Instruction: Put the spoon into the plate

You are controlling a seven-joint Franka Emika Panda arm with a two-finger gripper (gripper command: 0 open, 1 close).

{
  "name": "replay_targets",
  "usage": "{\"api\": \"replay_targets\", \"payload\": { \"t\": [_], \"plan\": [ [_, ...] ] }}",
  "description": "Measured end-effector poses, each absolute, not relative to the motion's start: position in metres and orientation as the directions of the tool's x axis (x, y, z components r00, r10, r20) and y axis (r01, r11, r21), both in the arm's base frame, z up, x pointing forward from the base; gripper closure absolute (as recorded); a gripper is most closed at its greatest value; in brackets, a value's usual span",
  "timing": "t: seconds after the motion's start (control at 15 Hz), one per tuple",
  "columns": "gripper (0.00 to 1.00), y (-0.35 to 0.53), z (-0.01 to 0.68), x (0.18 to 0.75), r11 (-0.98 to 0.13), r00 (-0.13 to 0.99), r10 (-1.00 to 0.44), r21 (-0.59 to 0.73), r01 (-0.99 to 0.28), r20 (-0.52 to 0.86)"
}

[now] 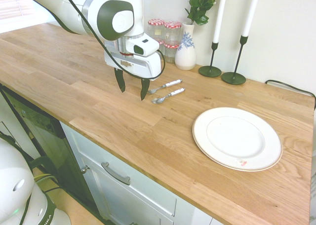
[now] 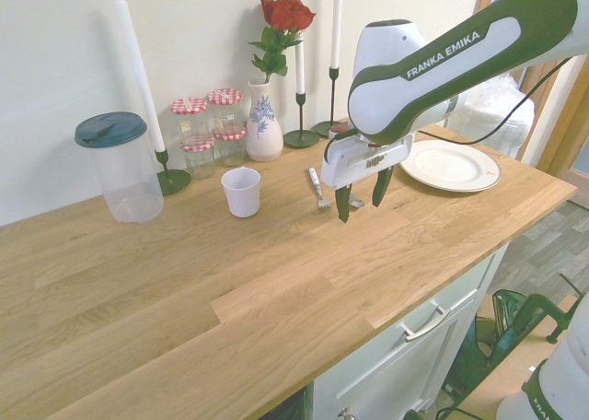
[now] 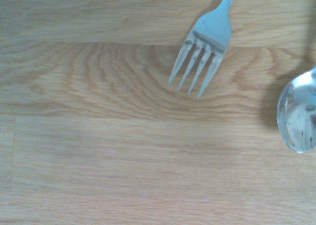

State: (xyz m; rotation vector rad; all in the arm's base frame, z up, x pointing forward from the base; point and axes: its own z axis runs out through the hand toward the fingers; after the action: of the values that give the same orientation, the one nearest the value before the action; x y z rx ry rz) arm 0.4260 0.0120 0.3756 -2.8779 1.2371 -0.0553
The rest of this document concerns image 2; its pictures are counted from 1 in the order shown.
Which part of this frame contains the white vase with blue flower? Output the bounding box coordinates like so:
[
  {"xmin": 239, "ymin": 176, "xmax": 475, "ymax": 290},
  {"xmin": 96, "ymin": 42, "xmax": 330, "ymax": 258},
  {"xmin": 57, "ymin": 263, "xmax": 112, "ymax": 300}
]
[{"xmin": 245, "ymin": 79, "xmax": 284, "ymax": 163}]

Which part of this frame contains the straight white candle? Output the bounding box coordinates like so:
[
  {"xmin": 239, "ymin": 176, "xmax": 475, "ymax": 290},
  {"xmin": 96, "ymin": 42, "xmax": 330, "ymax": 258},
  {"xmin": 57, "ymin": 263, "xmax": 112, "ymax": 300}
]
[
  {"xmin": 291, "ymin": 0, "xmax": 306, "ymax": 95},
  {"xmin": 329, "ymin": 0, "xmax": 345, "ymax": 70}
]

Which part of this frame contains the green screw clamp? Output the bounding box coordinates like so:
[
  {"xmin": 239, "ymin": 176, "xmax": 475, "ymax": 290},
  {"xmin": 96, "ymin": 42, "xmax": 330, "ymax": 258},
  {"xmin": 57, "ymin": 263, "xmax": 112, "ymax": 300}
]
[{"xmin": 487, "ymin": 272, "xmax": 586, "ymax": 366}]

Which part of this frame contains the tall dark green candle holder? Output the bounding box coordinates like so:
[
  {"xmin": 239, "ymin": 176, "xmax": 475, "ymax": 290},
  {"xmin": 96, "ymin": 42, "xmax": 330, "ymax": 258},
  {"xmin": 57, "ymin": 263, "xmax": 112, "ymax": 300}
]
[
  {"xmin": 283, "ymin": 91, "xmax": 320, "ymax": 150},
  {"xmin": 312, "ymin": 66, "xmax": 351, "ymax": 139}
]

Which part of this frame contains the red rose with green leaves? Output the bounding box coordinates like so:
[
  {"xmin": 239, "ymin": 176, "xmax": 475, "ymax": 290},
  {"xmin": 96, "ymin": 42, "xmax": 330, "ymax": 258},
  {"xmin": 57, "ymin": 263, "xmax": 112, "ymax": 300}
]
[{"xmin": 248, "ymin": 0, "xmax": 318, "ymax": 85}]

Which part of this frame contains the roll of clear bubble wrap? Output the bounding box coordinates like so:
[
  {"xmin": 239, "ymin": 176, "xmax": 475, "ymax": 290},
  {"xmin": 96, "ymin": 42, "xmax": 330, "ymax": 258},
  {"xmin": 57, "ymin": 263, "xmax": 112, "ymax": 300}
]
[{"xmin": 444, "ymin": 72, "xmax": 537, "ymax": 161}]

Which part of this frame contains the silver drawer handle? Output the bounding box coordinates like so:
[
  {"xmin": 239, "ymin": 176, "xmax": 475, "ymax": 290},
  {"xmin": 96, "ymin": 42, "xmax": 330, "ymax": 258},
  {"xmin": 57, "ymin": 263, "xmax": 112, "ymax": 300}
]
[{"xmin": 397, "ymin": 299, "xmax": 452, "ymax": 344}]

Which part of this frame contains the metal fork with white handle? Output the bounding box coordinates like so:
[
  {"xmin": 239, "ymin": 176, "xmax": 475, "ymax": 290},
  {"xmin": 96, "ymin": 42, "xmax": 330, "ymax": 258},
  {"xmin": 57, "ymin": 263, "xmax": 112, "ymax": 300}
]
[{"xmin": 307, "ymin": 167, "xmax": 331, "ymax": 212}]

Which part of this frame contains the white plastic cup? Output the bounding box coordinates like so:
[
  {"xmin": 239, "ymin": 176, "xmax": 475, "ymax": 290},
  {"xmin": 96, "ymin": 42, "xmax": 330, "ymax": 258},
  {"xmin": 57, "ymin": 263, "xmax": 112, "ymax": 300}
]
[{"xmin": 220, "ymin": 166, "xmax": 262, "ymax": 218}]

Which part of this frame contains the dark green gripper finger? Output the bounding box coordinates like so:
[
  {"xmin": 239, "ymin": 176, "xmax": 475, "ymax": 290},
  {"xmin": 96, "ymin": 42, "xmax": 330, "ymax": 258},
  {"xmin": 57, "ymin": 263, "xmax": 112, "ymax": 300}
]
[
  {"xmin": 334, "ymin": 183, "xmax": 353, "ymax": 224},
  {"xmin": 371, "ymin": 163, "xmax": 395, "ymax": 208}
]

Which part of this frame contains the green plastic bag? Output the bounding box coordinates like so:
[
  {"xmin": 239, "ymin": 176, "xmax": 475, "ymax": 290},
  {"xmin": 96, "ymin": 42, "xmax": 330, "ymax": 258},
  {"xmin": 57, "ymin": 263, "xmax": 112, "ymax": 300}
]
[{"xmin": 442, "ymin": 288, "xmax": 538, "ymax": 401}]

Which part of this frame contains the short dark green candle holder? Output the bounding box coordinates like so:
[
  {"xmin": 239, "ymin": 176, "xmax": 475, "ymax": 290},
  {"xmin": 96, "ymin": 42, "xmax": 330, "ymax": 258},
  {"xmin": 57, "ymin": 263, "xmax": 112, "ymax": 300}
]
[{"xmin": 154, "ymin": 149, "xmax": 192, "ymax": 196}]

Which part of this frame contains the long leaning white candle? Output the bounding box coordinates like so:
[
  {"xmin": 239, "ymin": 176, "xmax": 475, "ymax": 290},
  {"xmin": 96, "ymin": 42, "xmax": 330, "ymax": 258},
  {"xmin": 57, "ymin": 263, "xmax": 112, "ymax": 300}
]
[{"xmin": 113, "ymin": 0, "xmax": 166, "ymax": 154}]

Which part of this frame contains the white cabinet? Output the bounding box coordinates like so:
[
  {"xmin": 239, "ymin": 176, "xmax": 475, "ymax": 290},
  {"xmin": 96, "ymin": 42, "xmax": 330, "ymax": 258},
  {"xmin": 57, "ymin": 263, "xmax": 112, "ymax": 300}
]
[{"xmin": 257, "ymin": 239, "xmax": 513, "ymax": 420}]

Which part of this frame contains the white plate with gold rim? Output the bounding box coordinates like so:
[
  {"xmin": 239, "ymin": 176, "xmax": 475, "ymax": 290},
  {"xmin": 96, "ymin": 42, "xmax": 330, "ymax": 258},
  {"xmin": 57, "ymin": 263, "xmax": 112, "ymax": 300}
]
[{"xmin": 398, "ymin": 139, "xmax": 502, "ymax": 193}]

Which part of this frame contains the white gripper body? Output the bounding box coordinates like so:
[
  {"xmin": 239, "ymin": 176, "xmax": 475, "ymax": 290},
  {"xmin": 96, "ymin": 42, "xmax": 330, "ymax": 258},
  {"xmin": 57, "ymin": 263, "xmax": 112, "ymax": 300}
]
[{"xmin": 320, "ymin": 133, "xmax": 418, "ymax": 192}]

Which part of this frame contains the clear pitcher with teal lid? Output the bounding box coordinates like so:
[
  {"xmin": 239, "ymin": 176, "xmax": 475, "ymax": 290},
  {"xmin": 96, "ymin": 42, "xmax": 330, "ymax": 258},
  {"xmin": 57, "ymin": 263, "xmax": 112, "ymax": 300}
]
[{"xmin": 74, "ymin": 111, "xmax": 166, "ymax": 225}]

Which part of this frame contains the glass jar red checkered lid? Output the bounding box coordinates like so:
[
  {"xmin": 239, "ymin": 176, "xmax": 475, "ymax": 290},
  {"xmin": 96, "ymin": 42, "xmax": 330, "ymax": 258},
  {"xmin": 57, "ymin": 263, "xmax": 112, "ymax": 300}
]
[
  {"xmin": 206, "ymin": 87, "xmax": 245, "ymax": 134},
  {"xmin": 170, "ymin": 97, "xmax": 210, "ymax": 141},
  {"xmin": 179, "ymin": 134, "xmax": 216, "ymax": 181},
  {"xmin": 213, "ymin": 125, "xmax": 248, "ymax": 168}
]

